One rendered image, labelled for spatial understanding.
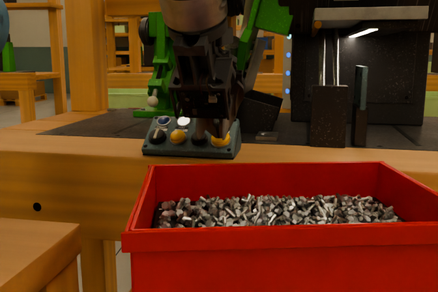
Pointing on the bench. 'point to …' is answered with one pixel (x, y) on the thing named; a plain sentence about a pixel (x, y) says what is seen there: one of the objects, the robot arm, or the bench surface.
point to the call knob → (156, 135)
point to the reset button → (177, 136)
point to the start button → (220, 141)
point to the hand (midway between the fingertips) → (219, 128)
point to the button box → (206, 150)
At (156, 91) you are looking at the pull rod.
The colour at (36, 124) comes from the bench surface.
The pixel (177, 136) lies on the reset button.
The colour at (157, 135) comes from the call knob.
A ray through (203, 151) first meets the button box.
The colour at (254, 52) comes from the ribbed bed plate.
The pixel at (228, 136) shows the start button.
